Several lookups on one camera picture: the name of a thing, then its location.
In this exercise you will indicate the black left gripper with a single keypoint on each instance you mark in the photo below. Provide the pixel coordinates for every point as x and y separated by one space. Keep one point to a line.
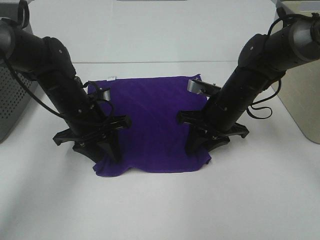
95 142

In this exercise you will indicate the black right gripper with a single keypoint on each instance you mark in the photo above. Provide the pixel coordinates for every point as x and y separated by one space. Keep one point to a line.
201 129

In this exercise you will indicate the purple towel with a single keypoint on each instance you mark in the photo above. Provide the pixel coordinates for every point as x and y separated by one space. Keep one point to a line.
155 142

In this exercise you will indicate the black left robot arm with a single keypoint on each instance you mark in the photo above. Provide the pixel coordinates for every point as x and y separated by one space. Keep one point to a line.
47 61

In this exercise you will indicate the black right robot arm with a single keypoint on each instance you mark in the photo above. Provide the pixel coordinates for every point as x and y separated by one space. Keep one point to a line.
263 61

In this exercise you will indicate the grey perforated plastic basket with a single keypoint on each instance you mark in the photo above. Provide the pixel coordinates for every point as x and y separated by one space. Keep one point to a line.
13 98

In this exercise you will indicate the beige bin with grey rim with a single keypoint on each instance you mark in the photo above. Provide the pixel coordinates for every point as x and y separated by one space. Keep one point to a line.
300 89

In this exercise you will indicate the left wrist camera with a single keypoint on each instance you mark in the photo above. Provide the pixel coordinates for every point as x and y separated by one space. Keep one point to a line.
100 94

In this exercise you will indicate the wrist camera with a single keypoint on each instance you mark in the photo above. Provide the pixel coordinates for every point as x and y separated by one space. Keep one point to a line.
100 94
199 87

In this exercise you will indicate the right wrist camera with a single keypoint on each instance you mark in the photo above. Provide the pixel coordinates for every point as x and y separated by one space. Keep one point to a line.
199 87

